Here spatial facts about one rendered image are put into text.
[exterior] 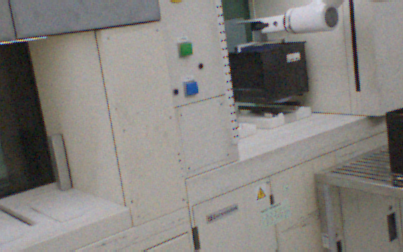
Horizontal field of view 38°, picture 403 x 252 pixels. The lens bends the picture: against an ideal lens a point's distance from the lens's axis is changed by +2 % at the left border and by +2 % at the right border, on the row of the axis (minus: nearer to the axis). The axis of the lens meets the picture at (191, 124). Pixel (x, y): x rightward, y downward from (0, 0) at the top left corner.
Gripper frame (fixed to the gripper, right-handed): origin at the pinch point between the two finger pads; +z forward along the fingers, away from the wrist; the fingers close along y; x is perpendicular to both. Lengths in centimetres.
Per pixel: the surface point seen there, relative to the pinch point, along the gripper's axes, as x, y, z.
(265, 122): -32.0, -10.4, -8.6
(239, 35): -4.5, 25.3, 39.9
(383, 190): -47, -14, -55
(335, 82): -22.9, 15.4, -17.9
